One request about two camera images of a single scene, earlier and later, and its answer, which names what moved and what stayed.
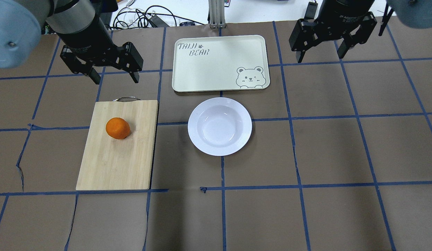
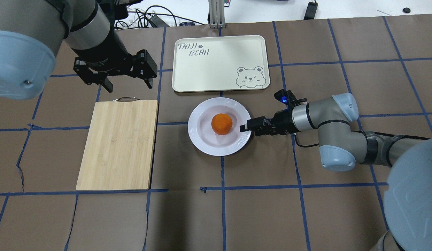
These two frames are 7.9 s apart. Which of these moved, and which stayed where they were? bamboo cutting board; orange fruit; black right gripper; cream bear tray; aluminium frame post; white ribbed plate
Moved: black right gripper; orange fruit
Stayed: bamboo cutting board; aluminium frame post; cream bear tray; white ribbed plate
